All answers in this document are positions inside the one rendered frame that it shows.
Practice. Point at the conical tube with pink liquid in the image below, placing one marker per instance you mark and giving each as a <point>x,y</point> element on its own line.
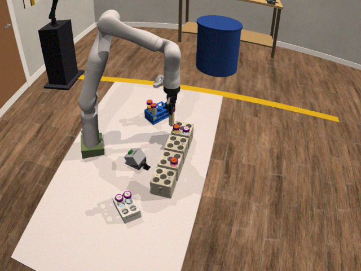
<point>174,162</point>

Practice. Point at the blue tube rack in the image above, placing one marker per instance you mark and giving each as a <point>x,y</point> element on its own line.
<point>161,114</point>

